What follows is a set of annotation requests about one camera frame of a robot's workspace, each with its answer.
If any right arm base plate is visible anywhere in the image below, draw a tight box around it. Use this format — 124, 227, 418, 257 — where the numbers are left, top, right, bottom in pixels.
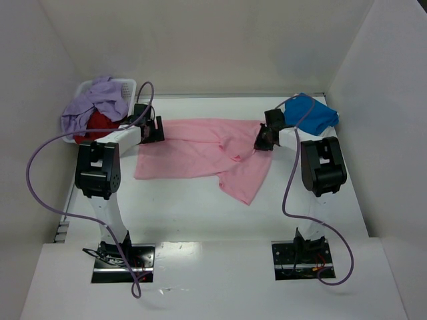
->
272, 241, 336, 281

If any pink t shirt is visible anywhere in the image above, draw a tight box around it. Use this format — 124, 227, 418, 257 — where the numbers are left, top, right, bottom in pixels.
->
134, 118, 272, 205

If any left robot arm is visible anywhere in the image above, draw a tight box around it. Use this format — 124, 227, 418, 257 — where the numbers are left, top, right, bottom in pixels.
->
75, 103, 165, 256

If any purple t shirt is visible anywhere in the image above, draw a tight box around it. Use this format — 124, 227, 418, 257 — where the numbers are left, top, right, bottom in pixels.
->
60, 75, 131, 141

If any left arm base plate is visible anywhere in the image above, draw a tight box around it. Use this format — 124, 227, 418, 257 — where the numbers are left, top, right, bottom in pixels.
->
82, 243, 155, 284

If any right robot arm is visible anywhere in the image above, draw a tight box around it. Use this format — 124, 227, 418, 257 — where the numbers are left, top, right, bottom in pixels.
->
254, 109, 347, 243

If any white laundry basket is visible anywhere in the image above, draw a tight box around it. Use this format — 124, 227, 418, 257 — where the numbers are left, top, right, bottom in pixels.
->
61, 77, 138, 145

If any blue folded t shirt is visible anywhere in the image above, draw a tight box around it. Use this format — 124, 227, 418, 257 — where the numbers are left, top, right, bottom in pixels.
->
284, 93, 339, 136

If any white folded t shirt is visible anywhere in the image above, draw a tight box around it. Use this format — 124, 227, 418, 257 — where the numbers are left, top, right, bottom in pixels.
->
320, 115, 340, 137

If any red t shirt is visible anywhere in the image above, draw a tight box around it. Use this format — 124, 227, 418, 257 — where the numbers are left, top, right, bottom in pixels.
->
73, 111, 124, 144

